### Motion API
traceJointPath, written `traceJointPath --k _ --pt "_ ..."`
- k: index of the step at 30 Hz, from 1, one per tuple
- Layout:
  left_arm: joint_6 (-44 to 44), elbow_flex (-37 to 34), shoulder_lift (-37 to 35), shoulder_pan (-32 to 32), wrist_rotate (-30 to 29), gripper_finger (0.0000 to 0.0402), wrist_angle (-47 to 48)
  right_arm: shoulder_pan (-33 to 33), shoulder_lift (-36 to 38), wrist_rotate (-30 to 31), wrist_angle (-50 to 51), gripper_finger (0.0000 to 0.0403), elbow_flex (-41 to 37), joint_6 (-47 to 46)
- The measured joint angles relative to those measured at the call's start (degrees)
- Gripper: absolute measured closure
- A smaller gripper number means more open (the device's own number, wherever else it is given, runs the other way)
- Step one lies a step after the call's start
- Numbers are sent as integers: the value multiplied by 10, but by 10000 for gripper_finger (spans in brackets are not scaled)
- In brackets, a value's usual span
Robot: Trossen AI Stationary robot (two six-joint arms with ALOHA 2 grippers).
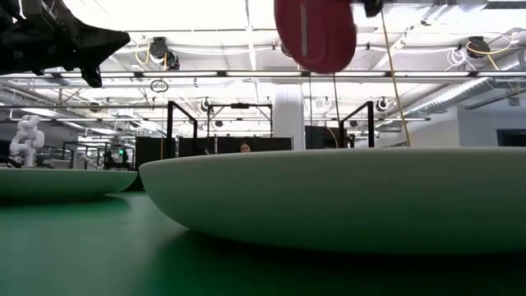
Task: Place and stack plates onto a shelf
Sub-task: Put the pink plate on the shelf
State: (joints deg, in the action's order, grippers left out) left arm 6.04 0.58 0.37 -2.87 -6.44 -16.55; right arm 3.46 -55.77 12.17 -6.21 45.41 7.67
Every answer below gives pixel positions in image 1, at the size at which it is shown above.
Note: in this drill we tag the dark workstation rig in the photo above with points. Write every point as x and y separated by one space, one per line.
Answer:
109 158

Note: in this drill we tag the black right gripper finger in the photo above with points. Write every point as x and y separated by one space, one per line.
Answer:
372 6

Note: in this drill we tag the long ceiling light strip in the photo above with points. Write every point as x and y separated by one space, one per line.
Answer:
185 74

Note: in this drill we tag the person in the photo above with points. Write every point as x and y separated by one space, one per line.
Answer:
245 147

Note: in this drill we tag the green table mat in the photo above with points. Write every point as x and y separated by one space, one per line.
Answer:
82 255

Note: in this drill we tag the black metal rig frame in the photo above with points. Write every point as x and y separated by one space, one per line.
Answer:
240 105

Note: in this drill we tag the dark wall window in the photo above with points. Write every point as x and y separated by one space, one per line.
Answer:
511 137

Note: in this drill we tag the black partition panels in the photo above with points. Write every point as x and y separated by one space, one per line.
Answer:
230 144

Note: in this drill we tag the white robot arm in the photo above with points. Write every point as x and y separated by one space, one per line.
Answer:
28 137

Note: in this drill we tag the black monitor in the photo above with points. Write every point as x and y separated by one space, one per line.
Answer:
322 137

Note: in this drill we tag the white plate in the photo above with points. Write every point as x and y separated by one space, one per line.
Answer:
328 197

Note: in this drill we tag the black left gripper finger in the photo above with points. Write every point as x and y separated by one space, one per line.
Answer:
102 43

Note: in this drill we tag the silver air duct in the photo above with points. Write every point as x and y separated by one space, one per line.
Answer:
452 92

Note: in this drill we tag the light green plate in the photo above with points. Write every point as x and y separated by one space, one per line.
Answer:
61 183

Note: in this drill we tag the white square pillar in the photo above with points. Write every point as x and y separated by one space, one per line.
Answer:
288 119

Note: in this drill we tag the red plate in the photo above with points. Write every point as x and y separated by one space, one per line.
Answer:
324 37

